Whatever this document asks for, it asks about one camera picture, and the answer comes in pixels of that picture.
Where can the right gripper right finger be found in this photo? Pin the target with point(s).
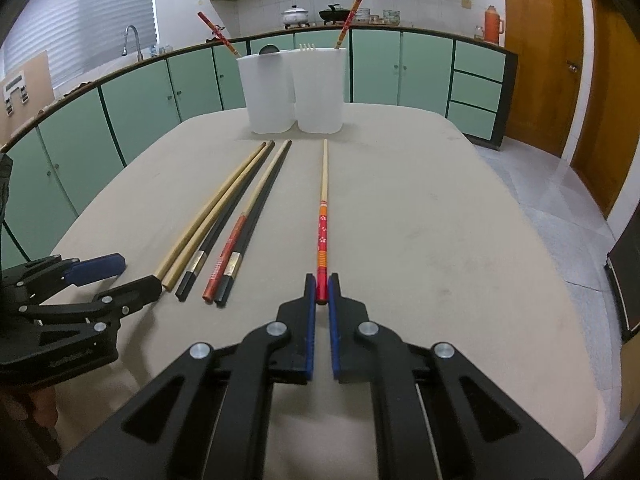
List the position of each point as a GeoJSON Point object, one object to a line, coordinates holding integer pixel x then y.
{"type": "Point", "coordinates": [437, 415]}

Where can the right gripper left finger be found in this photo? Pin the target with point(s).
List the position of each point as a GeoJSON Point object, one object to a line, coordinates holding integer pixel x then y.
{"type": "Point", "coordinates": [206, 415]}

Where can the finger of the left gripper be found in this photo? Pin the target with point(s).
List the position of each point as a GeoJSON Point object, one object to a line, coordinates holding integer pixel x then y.
{"type": "Point", "coordinates": [85, 272]}

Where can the orange red floral chopstick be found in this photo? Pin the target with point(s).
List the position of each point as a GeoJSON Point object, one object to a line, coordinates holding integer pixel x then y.
{"type": "Point", "coordinates": [322, 249]}

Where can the red patterned bamboo chopstick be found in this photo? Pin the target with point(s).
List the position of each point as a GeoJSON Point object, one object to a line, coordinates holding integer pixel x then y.
{"type": "Point", "coordinates": [218, 34]}

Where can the red orange bamboo chopstick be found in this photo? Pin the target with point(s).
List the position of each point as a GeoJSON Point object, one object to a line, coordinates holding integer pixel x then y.
{"type": "Point", "coordinates": [347, 23]}

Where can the green lower kitchen cabinets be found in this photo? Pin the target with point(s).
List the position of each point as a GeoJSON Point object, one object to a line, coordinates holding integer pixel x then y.
{"type": "Point", "coordinates": [67, 154]}

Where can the left hand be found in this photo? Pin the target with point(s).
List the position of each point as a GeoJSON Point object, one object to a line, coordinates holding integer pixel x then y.
{"type": "Point", "coordinates": [41, 407]}

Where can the plain bamboo chopstick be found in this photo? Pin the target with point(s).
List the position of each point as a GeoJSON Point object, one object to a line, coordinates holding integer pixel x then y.
{"type": "Point", "coordinates": [171, 278]}
{"type": "Point", "coordinates": [180, 243]}

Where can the black chopstick gold band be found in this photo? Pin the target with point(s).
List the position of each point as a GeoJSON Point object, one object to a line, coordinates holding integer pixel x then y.
{"type": "Point", "coordinates": [225, 224]}

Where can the cardboard box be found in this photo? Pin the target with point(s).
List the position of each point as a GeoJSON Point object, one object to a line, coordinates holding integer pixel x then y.
{"type": "Point", "coordinates": [24, 92]}

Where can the red brown tipped chopstick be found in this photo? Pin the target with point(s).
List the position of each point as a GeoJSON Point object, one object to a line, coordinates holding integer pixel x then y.
{"type": "Point", "coordinates": [227, 259]}

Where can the black equipment case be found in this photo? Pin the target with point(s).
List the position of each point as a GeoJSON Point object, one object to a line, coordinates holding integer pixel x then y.
{"type": "Point", "coordinates": [623, 270]}

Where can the window blinds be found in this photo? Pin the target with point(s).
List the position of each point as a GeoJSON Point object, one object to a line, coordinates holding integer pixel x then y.
{"type": "Point", "coordinates": [77, 35]}

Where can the white two-compartment utensil holder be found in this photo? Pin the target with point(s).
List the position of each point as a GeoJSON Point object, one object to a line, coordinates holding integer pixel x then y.
{"type": "Point", "coordinates": [294, 88]}

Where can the wooden door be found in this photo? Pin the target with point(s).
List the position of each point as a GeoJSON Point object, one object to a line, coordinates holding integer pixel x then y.
{"type": "Point", "coordinates": [548, 38]}
{"type": "Point", "coordinates": [610, 134]}

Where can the white cooking pot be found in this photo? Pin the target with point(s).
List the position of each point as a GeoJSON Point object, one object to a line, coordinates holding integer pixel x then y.
{"type": "Point", "coordinates": [295, 16]}

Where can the black wok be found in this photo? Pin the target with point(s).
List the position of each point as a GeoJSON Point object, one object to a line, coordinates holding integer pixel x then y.
{"type": "Point", "coordinates": [334, 14]}

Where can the orange thermos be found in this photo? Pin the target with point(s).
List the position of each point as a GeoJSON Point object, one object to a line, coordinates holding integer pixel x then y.
{"type": "Point", "coordinates": [493, 25]}

